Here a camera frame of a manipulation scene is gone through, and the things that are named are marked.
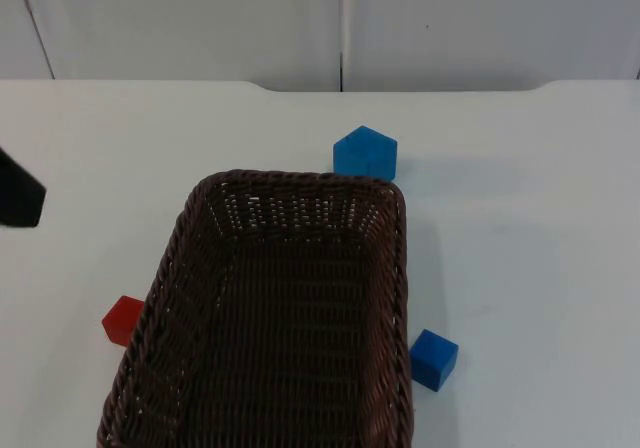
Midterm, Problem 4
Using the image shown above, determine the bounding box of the small red cube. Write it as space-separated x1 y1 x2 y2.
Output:
101 295 146 347

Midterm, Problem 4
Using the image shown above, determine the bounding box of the dark brown wicker basket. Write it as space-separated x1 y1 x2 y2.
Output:
96 169 417 448

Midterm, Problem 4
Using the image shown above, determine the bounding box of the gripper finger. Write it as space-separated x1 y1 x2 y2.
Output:
0 146 48 229

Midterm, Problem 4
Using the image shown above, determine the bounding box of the small blue cube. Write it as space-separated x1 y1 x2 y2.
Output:
408 328 460 393

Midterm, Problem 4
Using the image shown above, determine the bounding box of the large blue block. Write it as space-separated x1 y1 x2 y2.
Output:
332 125 399 181

